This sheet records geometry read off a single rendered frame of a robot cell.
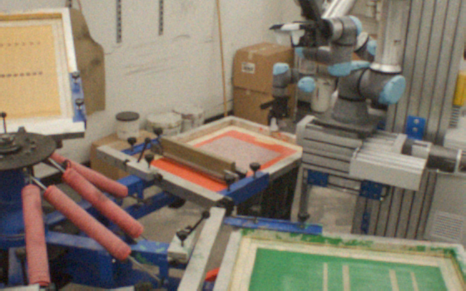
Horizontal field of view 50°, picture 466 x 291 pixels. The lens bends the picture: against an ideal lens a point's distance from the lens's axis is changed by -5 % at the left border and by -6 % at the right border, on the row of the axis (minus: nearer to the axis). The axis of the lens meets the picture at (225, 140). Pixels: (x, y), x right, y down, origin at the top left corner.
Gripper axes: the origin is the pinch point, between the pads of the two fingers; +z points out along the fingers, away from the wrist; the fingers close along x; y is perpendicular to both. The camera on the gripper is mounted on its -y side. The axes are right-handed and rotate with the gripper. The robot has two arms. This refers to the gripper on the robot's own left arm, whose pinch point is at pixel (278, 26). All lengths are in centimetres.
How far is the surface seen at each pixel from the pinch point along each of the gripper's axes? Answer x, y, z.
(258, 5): 323, 0, -285
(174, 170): 74, 63, -8
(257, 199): 53, 78, -36
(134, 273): 23, 73, 41
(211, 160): 58, 56, -16
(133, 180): 60, 56, 19
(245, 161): 65, 64, -40
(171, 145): 80, 53, -12
